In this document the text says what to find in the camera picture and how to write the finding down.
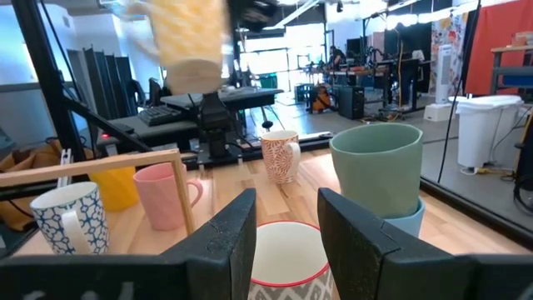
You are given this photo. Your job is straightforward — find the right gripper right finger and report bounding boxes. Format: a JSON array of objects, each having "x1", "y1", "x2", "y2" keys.
[{"x1": 316, "y1": 187, "x2": 533, "y2": 300}]

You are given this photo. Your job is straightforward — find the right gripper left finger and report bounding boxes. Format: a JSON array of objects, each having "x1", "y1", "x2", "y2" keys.
[{"x1": 0, "y1": 187, "x2": 257, "y2": 300}]

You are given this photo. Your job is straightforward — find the blue faceted mug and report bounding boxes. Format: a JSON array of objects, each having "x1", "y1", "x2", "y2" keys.
[{"x1": 382, "y1": 197, "x2": 426, "y2": 238}]

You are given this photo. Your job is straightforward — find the yellow-rim zigzag mug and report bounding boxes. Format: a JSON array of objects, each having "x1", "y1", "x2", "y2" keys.
[{"x1": 124, "y1": 0, "x2": 230, "y2": 95}]

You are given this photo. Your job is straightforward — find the grey ikat red-rim mug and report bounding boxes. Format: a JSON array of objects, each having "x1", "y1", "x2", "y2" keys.
[{"x1": 248, "y1": 220, "x2": 334, "y2": 300}]

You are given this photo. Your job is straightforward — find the pink faceted mug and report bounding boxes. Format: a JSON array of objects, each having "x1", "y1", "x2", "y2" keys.
[{"x1": 132, "y1": 162, "x2": 204, "y2": 232}]

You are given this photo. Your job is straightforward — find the green faceted mug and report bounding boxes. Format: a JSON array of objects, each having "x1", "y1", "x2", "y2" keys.
[{"x1": 328, "y1": 122, "x2": 425, "y2": 220}]

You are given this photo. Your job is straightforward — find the yellow faceted mug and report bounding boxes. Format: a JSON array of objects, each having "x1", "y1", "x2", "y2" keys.
[{"x1": 89, "y1": 166, "x2": 141, "y2": 213}]

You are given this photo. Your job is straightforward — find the coral floral pattern mug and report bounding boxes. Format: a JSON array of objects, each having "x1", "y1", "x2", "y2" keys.
[{"x1": 260, "y1": 129, "x2": 301, "y2": 185}]

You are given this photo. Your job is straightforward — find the pale green mug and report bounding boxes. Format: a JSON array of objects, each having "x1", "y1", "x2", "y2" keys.
[{"x1": 29, "y1": 181, "x2": 110, "y2": 255}]

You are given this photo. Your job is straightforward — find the green crate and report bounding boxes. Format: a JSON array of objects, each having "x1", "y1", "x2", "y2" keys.
[{"x1": 258, "y1": 73, "x2": 279, "y2": 89}]

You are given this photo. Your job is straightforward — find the dark grey desk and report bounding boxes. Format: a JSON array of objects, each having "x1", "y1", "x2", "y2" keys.
[
  {"x1": 160, "y1": 87, "x2": 285, "y2": 113},
  {"x1": 96, "y1": 112, "x2": 201, "y2": 153}
]

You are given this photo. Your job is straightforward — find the person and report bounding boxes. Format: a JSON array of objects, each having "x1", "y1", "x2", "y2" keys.
[{"x1": 328, "y1": 44, "x2": 347, "y2": 72}]

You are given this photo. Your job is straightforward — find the orange shop vacuum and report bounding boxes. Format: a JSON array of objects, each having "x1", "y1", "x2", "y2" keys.
[{"x1": 310, "y1": 84, "x2": 334, "y2": 114}]

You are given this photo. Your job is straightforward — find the black computer case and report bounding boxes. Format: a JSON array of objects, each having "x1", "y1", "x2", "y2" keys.
[{"x1": 337, "y1": 85, "x2": 366, "y2": 121}]

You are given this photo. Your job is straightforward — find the black keyboard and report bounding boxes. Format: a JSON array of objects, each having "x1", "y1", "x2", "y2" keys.
[{"x1": 137, "y1": 104, "x2": 184, "y2": 128}]

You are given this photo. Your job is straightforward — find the black workbench with equipment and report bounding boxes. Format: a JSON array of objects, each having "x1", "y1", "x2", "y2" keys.
[{"x1": 306, "y1": 45, "x2": 422, "y2": 116}]

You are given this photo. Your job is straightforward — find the wooden slatted tray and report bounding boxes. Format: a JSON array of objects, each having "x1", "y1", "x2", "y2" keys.
[{"x1": 0, "y1": 148, "x2": 197, "y2": 237}]

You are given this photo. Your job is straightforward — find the black folding panels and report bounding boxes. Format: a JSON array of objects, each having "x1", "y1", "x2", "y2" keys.
[{"x1": 82, "y1": 47, "x2": 138, "y2": 120}]

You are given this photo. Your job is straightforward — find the white trash bin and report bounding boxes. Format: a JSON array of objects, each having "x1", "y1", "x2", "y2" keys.
[{"x1": 448, "y1": 94, "x2": 525, "y2": 169}]

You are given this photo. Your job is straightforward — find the white tower fan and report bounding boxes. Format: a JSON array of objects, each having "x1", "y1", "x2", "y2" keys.
[{"x1": 423, "y1": 43, "x2": 458, "y2": 123}]

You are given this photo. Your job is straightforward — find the floral pattern curtain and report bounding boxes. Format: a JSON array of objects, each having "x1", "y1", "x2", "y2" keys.
[{"x1": 428, "y1": 12, "x2": 471, "y2": 98}]

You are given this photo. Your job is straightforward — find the brown paper bag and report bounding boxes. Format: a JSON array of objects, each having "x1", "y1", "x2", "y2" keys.
[{"x1": 0, "y1": 139, "x2": 97, "y2": 233}]

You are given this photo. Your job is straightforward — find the orange curtain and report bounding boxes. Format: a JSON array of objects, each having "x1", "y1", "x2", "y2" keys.
[{"x1": 464, "y1": 0, "x2": 533, "y2": 97}]

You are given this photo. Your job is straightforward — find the wooden top metal table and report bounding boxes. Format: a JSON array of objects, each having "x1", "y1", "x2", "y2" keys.
[{"x1": 490, "y1": 31, "x2": 533, "y2": 96}]

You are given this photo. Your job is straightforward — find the white cord yellow plug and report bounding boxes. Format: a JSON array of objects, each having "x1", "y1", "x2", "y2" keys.
[{"x1": 460, "y1": 164, "x2": 503, "y2": 178}]

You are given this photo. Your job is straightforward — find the long black hanging cable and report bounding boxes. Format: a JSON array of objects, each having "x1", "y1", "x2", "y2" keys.
[{"x1": 436, "y1": 0, "x2": 483, "y2": 184}]

